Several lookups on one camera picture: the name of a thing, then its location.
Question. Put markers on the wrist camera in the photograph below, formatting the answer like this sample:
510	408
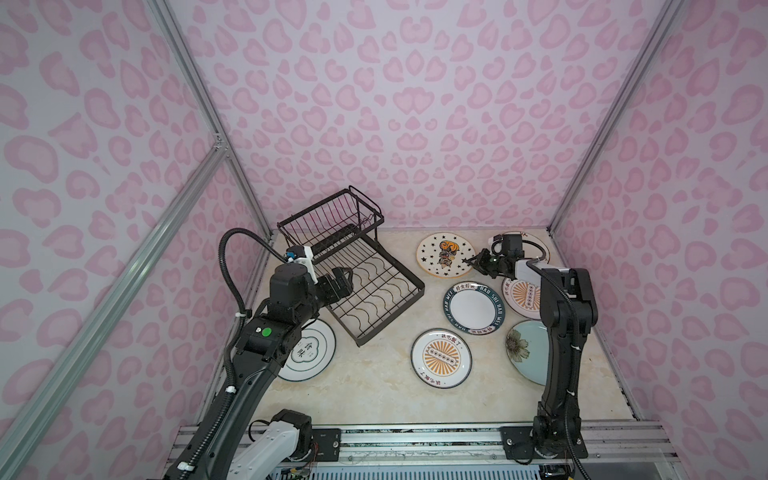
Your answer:
302	255
502	244

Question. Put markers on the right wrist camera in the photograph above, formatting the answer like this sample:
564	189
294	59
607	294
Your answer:
502	244

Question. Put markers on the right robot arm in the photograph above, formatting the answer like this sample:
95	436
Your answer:
568	310

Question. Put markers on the white plate dark blue rim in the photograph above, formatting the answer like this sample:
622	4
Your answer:
474	308

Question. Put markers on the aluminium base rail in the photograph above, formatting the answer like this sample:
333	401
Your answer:
617	449

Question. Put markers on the aluminium frame post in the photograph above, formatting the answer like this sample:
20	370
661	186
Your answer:
169	25
662	28

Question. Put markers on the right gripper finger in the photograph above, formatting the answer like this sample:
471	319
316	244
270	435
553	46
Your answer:
476	263
484	253

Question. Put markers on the white plate black rings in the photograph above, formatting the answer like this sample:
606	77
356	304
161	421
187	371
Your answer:
312	354

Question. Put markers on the cream star cartoon plate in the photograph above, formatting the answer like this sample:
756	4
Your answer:
444	255

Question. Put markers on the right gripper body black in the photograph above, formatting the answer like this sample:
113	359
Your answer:
495	265

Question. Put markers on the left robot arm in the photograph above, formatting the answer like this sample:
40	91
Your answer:
261	351

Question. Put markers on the light green flower plate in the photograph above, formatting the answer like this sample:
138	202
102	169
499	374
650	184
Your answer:
527	348

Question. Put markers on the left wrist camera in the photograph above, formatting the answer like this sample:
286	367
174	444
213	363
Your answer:
302	255

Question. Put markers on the aluminium frame diagonal beam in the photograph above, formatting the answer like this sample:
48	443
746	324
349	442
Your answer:
39	413

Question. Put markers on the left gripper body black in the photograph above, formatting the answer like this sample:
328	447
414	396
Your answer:
327	293

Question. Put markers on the white plate brown rim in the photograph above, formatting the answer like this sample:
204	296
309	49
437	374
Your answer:
533	246

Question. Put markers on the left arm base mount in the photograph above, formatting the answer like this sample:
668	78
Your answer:
319	445

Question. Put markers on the aluminium frame post right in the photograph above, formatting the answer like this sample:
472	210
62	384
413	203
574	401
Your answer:
662	28

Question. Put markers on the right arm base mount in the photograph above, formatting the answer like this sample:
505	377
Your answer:
520	445

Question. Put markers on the black wire dish rack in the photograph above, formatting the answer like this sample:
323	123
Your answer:
342	230

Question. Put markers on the aluminium frame post left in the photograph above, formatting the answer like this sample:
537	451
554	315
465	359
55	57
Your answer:
169	25

